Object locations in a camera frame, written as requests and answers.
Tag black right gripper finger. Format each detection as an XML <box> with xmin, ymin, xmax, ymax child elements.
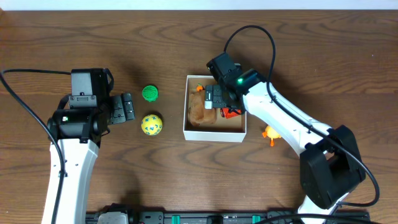
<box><xmin>213</xmin><ymin>85</ymin><xmax>222</xmax><ymax>108</ymax></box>
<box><xmin>204</xmin><ymin>85</ymin><xmax>213</xmax><ymax>110</ymax></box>

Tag green ridged toy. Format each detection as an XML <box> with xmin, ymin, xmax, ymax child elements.
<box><xmin>142</xmin><ymin>85</ymin><xmax>159</xmax><ymax>102</ymax></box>

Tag yellow rubber duck blue cap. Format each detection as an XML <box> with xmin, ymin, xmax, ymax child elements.
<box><xmin>262</xmin><ymin>126</ymin><xmax>282</xmax><ymax>147</ymax></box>

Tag white cardboard box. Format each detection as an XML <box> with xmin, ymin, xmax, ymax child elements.
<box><xmin>183</xmin><ymin>75</ymin><xmax>247</xmax><ymax>142</ymax></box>

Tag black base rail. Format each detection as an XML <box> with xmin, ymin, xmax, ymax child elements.
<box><xmin>83</xmin><ymin>203</ymin><xmax>371</xmax><ymax>224</ymax></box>

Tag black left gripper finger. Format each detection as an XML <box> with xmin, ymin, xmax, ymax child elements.
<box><xmin>111</xmin><ymin>96</ymin><xmax>126</xmax><ymax>124</ymax></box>
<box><xmin>121</xmin><ymin>93</ymin><xmax>135</xmax><ymax>121</ymax></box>

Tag brown plush toy animal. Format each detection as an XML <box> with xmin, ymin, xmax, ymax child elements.
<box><xmin>188</xmin><ymin>84</ymin><xmax>217</xmax><ymax>127</ymax></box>

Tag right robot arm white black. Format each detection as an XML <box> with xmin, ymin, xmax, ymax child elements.
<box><xmin>205</xmin><ymin>67</ymin><xmax>366</xmax><ymax>223</ymax></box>

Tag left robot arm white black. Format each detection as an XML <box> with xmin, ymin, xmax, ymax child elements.
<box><xmin>42</xmin><ymin>93</ymin><xmax>135</xmax><ymax>223</ymax></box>

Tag yellow ball blue letters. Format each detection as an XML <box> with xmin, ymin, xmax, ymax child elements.
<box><xmin>141</xmin><ymin>114</ymin><xmax>163</xmax><ymax>136</ymax></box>

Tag red toy fire truck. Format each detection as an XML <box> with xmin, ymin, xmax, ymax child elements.
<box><xmin>220</xmin><ymin>108</ymin><xmax>241</xmax><ymax>119</ymax></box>

